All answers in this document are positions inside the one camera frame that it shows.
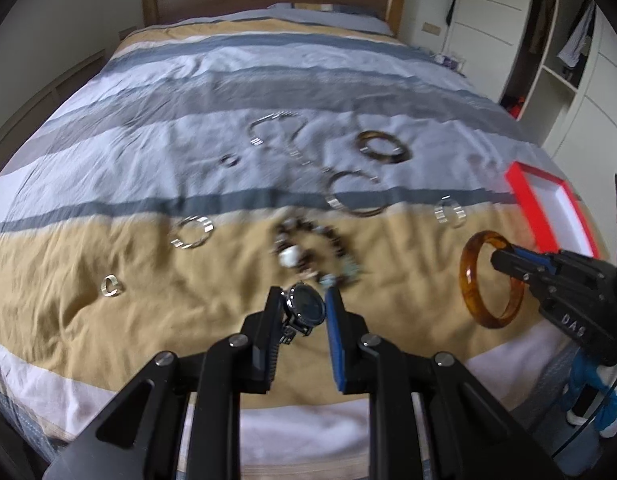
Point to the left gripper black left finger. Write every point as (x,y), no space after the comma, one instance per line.
(263,329)

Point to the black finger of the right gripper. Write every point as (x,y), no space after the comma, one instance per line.
(503,261)

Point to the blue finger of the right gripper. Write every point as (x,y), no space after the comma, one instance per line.
(534,261)

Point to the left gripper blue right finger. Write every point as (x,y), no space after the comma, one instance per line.
(345,330)

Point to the amber translucent bangle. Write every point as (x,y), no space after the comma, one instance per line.
(492,299)

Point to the thin silver bangle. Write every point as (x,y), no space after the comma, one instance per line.
(356,203)

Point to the red jewelry box tray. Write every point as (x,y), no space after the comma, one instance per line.
(554,215)

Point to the blue gloved right hand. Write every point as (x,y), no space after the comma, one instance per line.
(589,385)

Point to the striped bed duvet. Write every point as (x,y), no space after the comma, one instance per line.
(154,209)

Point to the dark tortoiseshell bangle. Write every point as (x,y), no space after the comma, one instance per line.
(382,147)

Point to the white wardrobe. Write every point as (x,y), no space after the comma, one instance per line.
(511,47)

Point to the hanging white shirt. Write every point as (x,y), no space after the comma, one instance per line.
(571,51)

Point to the blue striped pillow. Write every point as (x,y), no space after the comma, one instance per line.
(332,14)

